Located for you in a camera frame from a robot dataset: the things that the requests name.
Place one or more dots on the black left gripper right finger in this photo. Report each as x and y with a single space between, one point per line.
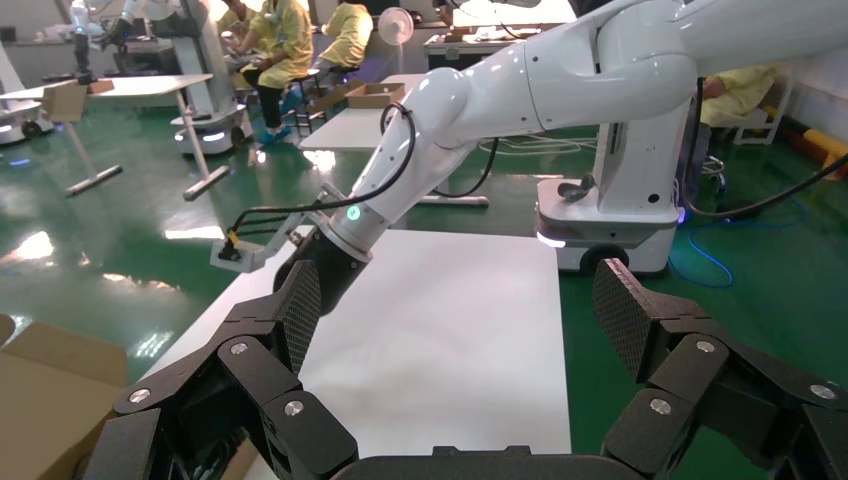
702 371

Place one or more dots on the person in yellow coat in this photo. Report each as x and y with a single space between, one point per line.
735 96
285 46
348 33

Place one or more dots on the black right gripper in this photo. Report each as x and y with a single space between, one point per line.
338 272

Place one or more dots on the white standing fan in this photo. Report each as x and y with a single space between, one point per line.
395 26

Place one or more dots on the yellow black safety barrier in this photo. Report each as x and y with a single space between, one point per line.
825 142

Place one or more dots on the white wheeled robot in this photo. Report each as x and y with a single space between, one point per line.
636 172
199 66
13 99

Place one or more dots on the open brown cardboard box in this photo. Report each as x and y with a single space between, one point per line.
63 102
374 98

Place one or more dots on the cardboard storage box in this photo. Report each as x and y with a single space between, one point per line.
53 397

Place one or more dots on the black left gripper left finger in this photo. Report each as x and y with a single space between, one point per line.
265 371

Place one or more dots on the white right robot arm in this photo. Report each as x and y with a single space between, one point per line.
497 99

